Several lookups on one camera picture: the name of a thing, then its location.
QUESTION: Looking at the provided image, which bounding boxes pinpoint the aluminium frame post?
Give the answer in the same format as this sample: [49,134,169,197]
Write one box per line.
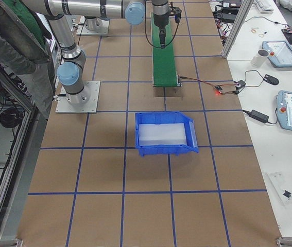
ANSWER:
[221,0,253,59]

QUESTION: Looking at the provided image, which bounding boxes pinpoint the person in grey jacket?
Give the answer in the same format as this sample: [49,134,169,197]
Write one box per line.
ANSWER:
[0,1,55,118]

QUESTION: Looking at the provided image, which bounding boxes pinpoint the white keyboard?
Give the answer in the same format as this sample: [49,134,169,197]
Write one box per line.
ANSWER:
[254,0,274,13]

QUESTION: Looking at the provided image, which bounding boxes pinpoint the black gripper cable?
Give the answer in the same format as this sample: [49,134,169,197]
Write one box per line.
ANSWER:
[144,15,181,49]

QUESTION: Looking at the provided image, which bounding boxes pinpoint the green conveyor belt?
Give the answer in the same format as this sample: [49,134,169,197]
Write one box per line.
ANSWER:
[152,24,181,87]

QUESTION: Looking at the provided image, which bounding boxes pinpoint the small black controller box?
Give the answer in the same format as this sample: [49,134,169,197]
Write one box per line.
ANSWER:
[234,80,246,91]

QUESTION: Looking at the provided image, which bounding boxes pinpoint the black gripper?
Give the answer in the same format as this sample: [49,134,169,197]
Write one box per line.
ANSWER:
[153,12,169,48]

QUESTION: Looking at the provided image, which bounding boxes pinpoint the black power adapter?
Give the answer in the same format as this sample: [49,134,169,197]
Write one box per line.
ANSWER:
[249,110,269,124]

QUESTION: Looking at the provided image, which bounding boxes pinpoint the blue plastic bin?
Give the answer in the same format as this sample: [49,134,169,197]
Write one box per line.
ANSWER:
[135,111,199,156]

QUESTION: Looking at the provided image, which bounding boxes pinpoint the clear plastic bag with parts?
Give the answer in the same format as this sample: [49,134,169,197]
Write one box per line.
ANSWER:
[266,172,292,206]

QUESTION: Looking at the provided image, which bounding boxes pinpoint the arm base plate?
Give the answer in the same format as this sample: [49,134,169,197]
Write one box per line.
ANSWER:
[56,81,100,114]
[76,16,110,36]

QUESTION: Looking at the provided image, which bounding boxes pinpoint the white foam pad in bin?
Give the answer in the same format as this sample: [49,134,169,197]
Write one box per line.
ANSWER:
[139,123,187,146]

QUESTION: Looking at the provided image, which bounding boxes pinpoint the small red-lit circuit board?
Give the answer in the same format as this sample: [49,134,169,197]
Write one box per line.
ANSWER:
[214,85,222,94]

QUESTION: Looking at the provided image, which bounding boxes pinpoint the white paper cup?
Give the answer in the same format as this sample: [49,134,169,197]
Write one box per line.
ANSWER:
[251,49,269,67]

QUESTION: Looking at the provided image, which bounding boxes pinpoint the far teach pendant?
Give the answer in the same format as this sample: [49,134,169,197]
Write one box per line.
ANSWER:
[262,41,292,68]

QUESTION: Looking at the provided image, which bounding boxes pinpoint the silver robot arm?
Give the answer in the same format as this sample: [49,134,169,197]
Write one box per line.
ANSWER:
[24,1,146,104]

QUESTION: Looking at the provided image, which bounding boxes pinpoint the black computer mouse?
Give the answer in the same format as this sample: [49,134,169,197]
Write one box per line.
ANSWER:
[264,74,279,85]

